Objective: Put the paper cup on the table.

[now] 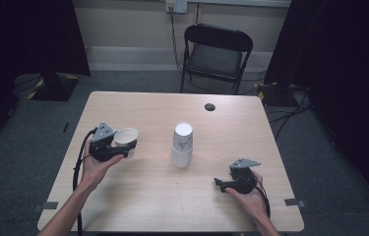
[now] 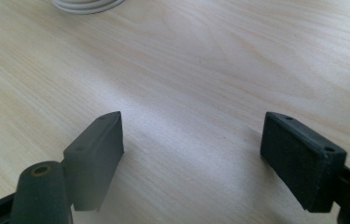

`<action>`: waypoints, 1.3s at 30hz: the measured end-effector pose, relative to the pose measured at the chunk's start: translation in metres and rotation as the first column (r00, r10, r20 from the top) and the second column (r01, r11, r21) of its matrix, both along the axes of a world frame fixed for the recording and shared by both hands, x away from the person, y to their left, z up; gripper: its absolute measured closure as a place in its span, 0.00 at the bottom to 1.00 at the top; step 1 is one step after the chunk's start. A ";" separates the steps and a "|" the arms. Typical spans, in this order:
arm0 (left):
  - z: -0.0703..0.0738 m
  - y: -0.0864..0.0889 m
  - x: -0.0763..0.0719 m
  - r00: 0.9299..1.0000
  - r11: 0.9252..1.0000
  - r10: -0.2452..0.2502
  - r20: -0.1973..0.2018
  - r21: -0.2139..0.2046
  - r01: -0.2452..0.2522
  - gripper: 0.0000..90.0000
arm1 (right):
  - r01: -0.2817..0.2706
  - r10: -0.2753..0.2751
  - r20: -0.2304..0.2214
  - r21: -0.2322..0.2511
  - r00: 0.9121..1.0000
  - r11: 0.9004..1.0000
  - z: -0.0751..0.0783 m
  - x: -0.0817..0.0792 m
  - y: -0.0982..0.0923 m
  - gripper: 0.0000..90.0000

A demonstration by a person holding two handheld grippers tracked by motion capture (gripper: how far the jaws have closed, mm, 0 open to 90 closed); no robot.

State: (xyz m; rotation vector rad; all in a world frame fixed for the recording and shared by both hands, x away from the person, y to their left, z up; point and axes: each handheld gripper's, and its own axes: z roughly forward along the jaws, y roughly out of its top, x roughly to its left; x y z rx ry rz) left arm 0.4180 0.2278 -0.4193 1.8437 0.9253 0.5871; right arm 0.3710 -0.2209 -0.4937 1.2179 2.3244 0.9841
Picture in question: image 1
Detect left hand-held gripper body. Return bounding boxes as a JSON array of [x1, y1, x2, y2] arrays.
[[88, 121, 121, 163]]

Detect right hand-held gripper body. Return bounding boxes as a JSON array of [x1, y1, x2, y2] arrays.
[[228, 157, 262, 195]]

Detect person's right hand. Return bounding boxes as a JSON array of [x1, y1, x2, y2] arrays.
[[225, 170, 271, 221]]

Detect person's left hand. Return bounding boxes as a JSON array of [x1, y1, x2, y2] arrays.
[[80, 140, 124, 192]]

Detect grey tape strip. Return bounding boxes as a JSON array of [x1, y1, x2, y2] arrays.
[[283, 198, 307, 209], [31, 201, 60, 212]]

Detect black folding chair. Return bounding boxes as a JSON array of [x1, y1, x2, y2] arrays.
[[179, 23, 255, 96]]

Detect black curtain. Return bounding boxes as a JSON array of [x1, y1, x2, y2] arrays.
[[264, 0, 369, 218], [0, 0, 92, 155]]

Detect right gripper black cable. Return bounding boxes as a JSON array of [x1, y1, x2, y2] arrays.
[[254, 178, 272, 219]]

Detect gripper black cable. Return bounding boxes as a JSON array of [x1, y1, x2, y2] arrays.
[[72, 128, 98, 236], [254, 178, 272, 219]]

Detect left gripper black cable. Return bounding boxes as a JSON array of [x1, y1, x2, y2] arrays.
[[72, 128, 98, 236]]

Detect black stand base plate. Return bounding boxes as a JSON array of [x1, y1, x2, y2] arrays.
[[255, 82, 300, 108], [26, 72, 81, 102]]

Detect black floor cables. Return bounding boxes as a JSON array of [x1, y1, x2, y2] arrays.
[[266, 84, 315, 140]]

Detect black wall socket cable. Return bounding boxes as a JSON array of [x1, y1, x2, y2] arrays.
[[169, 6, 185, 75]]

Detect white wall socket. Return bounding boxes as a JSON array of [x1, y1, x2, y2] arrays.
[[165, 0, 189, 15]]

